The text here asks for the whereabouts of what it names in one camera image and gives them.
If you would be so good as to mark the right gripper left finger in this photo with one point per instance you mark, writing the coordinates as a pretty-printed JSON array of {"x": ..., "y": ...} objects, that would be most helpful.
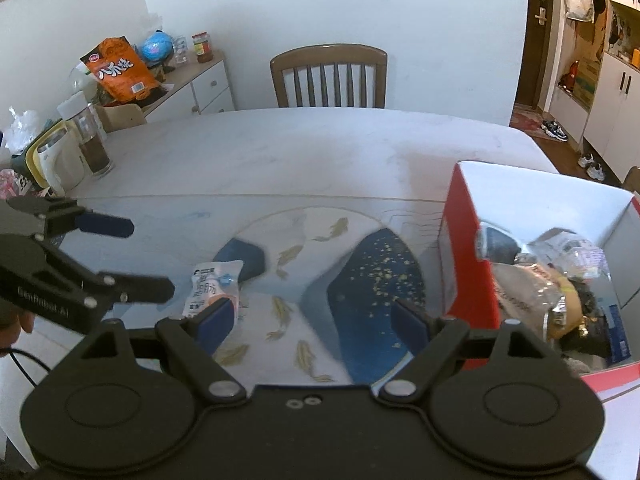
[{"x": 191, "y": 344}]

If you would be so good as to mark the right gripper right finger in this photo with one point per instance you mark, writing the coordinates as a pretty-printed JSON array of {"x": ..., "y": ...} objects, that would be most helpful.
[{"x": 434, "y": 344}]

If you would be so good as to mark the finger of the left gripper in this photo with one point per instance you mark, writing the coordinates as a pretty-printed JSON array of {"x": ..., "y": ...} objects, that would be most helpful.
[
  {"x": 138, "y": 289},
  {"x": 104, "y": 224}
]

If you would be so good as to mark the white sausage snack pouch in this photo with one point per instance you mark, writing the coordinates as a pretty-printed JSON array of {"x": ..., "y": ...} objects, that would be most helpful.
[{"x": 212, "y": 281}]

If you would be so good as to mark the silver foil bag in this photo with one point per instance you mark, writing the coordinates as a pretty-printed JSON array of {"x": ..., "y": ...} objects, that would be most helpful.
[{"x": 526, "y": 292}]

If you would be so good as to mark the white patterned plastic bag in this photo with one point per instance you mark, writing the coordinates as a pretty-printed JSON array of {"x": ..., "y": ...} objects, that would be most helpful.
[{"x": 497, "y": 245}]

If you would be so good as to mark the pink white snack packet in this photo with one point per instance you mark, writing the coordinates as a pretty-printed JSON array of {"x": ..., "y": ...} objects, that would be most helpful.
[{"x": 571, "y": 254}]

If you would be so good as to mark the blue white carton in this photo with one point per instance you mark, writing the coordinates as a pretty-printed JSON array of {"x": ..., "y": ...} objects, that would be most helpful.
[{"x": 612, "y": 339}]

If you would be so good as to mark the person's left hand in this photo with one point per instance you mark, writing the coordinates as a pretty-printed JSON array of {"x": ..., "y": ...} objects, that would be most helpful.
[{"x": 13, "y": 322}]

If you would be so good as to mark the glass bottle with dark liquid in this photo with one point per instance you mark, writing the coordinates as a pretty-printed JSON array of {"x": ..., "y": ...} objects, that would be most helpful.
[{"x": 75, "y": 111}]

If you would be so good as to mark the orange snack bag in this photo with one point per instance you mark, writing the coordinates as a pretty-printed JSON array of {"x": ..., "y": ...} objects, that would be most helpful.
[{"x": 122, "y": 73}]

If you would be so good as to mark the white side cabinet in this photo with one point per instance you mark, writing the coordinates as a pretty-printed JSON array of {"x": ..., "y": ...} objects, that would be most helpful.
[{"x": 193, "y": 90}]

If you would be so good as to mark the blue globe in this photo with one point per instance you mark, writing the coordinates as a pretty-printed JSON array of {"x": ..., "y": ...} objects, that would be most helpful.
[{"x": 157, "y": 49}]

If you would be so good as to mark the red lidded sauce jar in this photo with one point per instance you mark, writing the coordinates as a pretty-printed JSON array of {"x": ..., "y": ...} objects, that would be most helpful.
[{"x": 202, "y": 47}]

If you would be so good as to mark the red cardboard box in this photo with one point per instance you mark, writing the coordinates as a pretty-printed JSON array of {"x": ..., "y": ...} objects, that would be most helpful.
[{"x": 528, "y": 203}]

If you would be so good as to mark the wooden chair beside box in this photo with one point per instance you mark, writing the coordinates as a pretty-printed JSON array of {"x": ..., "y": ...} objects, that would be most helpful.
[{"x": 631, "y": 182}]

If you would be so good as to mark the wooden chair at far side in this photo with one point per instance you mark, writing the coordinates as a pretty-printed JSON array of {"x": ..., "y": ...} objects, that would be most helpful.
[{"x": 330, "y": 75}]

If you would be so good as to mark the brown door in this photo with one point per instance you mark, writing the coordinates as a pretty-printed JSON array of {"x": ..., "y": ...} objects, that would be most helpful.
[{"x": 542, "y": 28}]

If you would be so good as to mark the wall cabinet shelving unit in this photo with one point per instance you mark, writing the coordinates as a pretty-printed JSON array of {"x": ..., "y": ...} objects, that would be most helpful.
[{"x": 595, "y": 96}]

